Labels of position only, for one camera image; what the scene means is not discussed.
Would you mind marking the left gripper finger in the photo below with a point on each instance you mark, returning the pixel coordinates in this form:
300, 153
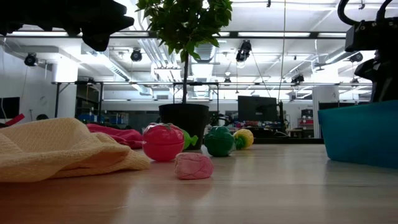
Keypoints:
95, 40
105, 17

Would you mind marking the red toy tomato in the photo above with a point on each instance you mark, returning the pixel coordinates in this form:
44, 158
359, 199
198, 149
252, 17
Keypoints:
163, 143

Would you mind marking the light green toy pear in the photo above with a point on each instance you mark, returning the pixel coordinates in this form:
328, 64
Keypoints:
188, 139

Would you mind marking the yellow toy pineapple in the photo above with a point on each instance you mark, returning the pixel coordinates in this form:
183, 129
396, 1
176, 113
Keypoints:
245, 135

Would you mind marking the pink toy garlic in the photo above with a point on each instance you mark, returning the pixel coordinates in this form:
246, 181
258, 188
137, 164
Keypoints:
193, 166

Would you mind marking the green toy bell pepper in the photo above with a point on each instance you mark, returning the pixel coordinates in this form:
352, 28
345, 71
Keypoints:
219, 141

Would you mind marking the black background robot arm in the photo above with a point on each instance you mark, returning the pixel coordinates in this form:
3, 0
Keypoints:
219, 119

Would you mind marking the blue plastic tupperware container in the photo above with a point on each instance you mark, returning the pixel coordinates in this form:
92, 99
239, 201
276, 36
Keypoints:
360, 133

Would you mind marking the black ceiling spotlight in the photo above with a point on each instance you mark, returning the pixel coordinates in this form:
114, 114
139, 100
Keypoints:
298, 79
136, 55
356, 57
31, 59
244, 51

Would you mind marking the red cloth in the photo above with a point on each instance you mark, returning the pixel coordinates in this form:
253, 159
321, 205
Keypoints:
121, 135

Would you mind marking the red angled bar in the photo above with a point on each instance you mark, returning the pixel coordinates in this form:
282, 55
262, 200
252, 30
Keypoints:
17, 119

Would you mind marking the yellow waffle cloth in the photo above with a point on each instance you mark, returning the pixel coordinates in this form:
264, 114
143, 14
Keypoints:
46, 149

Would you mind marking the green potted plant black pot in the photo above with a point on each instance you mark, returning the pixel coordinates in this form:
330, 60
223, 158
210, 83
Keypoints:
186, 118

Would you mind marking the black background monitor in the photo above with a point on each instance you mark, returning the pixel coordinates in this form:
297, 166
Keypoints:
257, 109

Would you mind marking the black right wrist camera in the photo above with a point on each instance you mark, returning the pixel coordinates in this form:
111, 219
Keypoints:
360, 37

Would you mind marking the black background rack frame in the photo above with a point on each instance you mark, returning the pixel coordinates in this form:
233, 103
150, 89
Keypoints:
57, 99

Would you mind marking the dark wall screen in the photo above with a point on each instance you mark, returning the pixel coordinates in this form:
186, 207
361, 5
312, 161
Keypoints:
11, 107

